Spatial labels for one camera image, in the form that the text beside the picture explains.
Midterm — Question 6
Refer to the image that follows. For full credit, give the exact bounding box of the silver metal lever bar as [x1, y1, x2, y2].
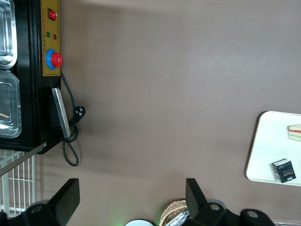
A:
[0, 142, 47, 177]

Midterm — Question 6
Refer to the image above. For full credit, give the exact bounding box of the small black printed box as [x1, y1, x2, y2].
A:
[272, 159, 296, 184]

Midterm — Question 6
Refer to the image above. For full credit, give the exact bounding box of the white wire rack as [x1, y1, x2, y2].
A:
[0, 150, 36, 214]

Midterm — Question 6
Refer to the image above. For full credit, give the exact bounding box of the silver metal handle bar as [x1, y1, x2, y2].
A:
[51, 87, 71, 138]

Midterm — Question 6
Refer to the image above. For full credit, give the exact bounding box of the black power cable with plug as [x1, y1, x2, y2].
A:
[60, 70, 87, 167]

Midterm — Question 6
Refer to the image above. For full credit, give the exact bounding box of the cream plastic serving tray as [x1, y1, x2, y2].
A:
[246, 111, 301, 186]

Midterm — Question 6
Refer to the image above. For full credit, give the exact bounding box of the light tan wicker basket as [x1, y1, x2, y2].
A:
[159, 199, 189, 226]

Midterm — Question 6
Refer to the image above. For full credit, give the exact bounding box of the stainless steel food container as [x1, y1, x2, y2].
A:
[0, 69, 22, 138]
[0, 0, 18, 69]

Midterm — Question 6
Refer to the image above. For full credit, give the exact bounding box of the black machine yellow control panel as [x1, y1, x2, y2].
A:
[0, 0, 63, 155]

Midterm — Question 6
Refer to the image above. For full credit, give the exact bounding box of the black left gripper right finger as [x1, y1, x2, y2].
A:
[185, 178, 208, 219]

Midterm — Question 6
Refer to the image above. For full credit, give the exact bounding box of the triangular sandwich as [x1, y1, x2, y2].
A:
[286, 124, 301, 143]

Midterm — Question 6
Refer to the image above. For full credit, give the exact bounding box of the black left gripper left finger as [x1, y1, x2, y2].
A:
[47, 178, 80, 226]

